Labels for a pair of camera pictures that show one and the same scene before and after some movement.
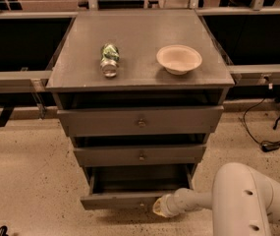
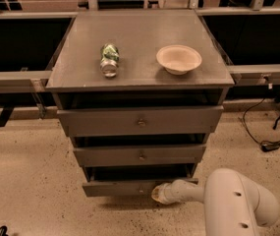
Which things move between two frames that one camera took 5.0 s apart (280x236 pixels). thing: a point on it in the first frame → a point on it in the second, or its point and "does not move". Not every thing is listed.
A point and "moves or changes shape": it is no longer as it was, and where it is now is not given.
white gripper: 170,205 → 171,192
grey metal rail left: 16,82 does not move
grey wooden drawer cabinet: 139,92 does not move
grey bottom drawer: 134,187 moves or changes shape
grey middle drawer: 140,155 does not move
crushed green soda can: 109,59 does not move
